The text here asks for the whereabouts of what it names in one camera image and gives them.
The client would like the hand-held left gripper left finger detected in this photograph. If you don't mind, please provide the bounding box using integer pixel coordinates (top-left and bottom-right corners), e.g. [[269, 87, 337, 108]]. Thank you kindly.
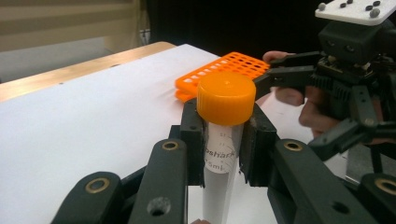
[[168, 98, 207, 189]]

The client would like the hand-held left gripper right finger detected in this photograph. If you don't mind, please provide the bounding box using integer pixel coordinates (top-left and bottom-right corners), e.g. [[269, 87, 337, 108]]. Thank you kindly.
[[238, 102, 279, 189]]

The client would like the orange-capped test tube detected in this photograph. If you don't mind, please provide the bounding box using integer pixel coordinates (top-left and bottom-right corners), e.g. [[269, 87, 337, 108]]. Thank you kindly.
[[195, 71, 257, 224]]

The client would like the orange plastic test tube rack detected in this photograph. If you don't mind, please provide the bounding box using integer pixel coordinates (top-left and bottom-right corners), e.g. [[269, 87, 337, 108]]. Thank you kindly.
[[175, 51, 271, 103]]

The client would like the black curtain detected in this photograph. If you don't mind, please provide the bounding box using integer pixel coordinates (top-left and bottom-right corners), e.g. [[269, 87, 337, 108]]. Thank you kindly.
[[146, 0, 326, 61]]

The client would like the white board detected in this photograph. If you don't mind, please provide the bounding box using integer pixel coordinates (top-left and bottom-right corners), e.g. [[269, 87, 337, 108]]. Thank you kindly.
[[0, 43, 347, 224]]

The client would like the wooden table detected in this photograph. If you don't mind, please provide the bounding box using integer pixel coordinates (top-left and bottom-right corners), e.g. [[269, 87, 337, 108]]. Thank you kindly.
[[0, 41, 177, 104]]

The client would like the beige desk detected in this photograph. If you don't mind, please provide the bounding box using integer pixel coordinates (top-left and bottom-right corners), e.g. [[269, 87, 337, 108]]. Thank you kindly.
[[0, 0, 148, 54]]

